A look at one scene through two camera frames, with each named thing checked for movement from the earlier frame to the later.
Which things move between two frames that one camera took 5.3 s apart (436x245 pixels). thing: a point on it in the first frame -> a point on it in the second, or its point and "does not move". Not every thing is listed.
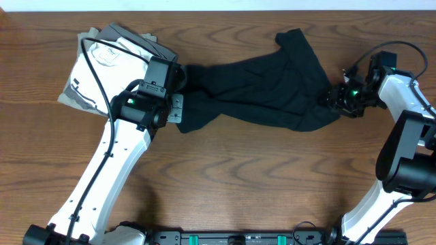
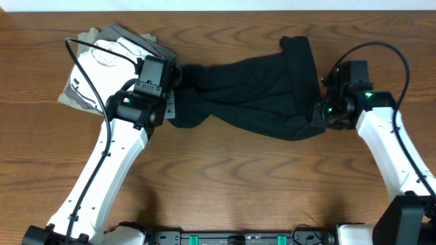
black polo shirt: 285,89 does not move
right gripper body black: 352,101 -> 328,115
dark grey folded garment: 148,47 does not move
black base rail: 274,238 does not move
